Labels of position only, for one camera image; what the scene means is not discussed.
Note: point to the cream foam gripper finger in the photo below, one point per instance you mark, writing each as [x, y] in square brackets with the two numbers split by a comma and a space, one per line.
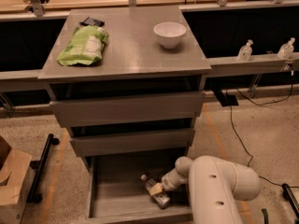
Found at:
[158, 188]

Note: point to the clear plastic water bottle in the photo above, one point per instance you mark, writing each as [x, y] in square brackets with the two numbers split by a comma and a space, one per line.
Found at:
[161, 199]

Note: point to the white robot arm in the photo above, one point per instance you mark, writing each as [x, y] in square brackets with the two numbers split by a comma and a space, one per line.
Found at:
[214, 186]

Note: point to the open bottom grey drawer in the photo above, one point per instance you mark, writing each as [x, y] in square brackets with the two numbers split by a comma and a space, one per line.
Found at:
[117, 194]

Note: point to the middle grey drawer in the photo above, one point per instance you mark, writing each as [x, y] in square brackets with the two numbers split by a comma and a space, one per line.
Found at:
[132, 142]

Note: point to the top grey drawer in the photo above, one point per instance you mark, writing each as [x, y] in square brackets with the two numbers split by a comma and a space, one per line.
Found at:
[127, 109]

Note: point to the grey drawer cabinet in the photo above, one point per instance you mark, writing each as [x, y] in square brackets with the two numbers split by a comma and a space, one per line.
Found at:
[132, 43]

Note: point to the clear pump bottle left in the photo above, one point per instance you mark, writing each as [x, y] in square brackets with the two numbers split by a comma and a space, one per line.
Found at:
[245, 51]

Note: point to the clear pump bottle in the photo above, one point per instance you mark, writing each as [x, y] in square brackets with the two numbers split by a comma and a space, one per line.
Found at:
[245, 51]
[286, 50]

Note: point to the clear pump bottle right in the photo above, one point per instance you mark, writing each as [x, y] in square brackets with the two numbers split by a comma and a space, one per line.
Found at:
[286, 50]

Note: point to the black metal bar left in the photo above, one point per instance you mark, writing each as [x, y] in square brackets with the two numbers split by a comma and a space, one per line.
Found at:
[38, 166]

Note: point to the black bar right corner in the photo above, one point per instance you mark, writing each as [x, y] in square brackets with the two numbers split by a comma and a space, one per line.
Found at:
[289, 196]

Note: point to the brown cardboard box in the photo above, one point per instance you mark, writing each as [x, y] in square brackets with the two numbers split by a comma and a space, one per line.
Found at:
[16, 177]

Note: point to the white ceramic bowl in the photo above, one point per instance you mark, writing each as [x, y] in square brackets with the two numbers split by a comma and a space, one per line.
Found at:
[169, 34]

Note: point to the green snack bag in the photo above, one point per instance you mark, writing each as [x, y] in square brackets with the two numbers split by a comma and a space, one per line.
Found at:
[85, 47]

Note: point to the small black packet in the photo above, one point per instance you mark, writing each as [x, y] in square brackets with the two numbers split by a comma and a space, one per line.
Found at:
[92, 22]

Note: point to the grey metal rail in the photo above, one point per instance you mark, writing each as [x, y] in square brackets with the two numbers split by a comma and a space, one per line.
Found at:
[30, 80]

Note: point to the metal bracket upper left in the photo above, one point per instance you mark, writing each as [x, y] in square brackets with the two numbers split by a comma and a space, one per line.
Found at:
[37, 7]

